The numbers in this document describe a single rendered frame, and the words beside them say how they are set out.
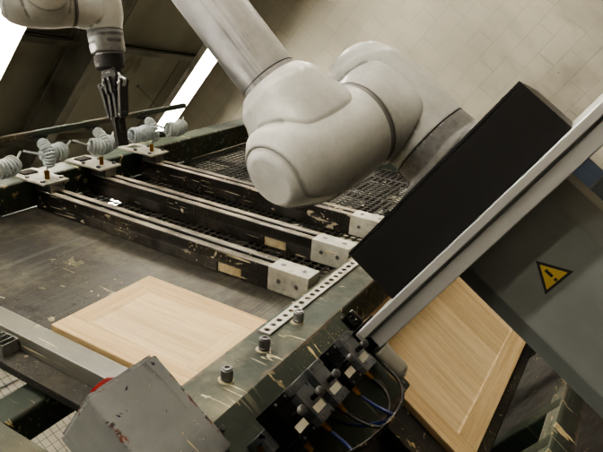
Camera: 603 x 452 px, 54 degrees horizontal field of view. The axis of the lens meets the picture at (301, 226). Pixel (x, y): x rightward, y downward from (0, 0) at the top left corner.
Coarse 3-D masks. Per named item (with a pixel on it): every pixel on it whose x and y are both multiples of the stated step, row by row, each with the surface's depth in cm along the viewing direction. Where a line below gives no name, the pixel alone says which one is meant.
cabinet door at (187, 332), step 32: (128, 288) 153; (160, 288) 154; (64, 320) 137; (96, 320) 138; (128, 320) 139; (160, 320) 140; (192, 320) 141; (224, 320) 142; (256, 320) 142; (128, 352) 127; (160, 352) 128; (192, 352) 129
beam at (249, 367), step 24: (312, 288) 153; (336, 288) 154; (360, 288) 155; (312, 312) 141; (360, 312) 156; (288, 336) 131; (216, 360) 121; (240, 360) 122; (264, 360) 122; (192, 384) 113; (216, 384) 114; (240, 384) 114; (216, 408) 108
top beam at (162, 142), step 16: (208, 128) 287; (224, 128) 289; (240, 128) 299; (144, 144) 252; (160, 144) 254; (176, 144) 260; (192, 144) 270; (208, 144) 280; (224, 144) 291; (112, 160) 231; (128, 160) 238; (176, 160) 263; (64, 176) 213; (80, 176) 219; (128, 176) 240; (0, 192) 193; (16, 192) 198; (32, 192) 203; (0, 208) 194; (16, 208) 199
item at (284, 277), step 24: (48, 144) 199; (48, 168) 198; (48, 192) 198; (72, 192) 200; (72, 216) 195; (96, 216) 189; (120, 216) 183; (144, 216) 185; (144, 240) 180; (168, 240) 175; (192, 240) 170; (216, 240) 171; (216, 264) 168; (240, 264) 163; (264, 264) 159; (288, 264) 160; (288, 288) 157
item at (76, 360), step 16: (0, 320) 131; (16, 320) 132; (16, 336) 127; (32, 336) 126; (48, 336) 127; (32, 352) 126; (48, 352) 123; (64, 352) 122; (80, 352) 122; (96, 352) 122; (64, 368) 121; (80, 368) 118; (96, 368) 118; (112, 368) 118; (96, 384) 117
